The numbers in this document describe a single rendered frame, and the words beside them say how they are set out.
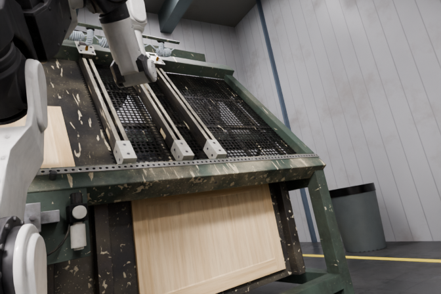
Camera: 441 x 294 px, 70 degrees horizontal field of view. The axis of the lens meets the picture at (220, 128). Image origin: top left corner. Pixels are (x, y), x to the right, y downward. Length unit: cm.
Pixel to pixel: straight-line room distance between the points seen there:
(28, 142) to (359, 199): 334
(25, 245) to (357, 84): 402
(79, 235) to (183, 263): 65
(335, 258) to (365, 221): 163
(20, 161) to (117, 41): 50
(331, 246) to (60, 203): 151
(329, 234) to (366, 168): 221
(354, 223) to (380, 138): 105
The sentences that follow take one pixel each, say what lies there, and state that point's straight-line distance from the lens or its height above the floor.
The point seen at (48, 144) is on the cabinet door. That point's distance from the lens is 152.
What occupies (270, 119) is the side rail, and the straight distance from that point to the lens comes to 235.
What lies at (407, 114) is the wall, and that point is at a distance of 391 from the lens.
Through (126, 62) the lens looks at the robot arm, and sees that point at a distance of 103.
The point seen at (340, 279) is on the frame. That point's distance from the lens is 213.
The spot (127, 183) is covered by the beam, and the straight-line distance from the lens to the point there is 134.
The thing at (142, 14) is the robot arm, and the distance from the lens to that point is 120.
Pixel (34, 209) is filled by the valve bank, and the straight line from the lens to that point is 116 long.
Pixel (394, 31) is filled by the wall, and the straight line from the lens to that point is 410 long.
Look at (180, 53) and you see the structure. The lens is 314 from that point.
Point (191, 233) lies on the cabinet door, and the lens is 172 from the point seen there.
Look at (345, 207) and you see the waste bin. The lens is 369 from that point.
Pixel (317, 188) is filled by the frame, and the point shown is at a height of 68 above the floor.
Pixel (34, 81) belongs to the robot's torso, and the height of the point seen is 94.
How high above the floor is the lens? 64
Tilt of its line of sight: 15 degrees up
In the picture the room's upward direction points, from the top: 10 degrees counter-clockwise
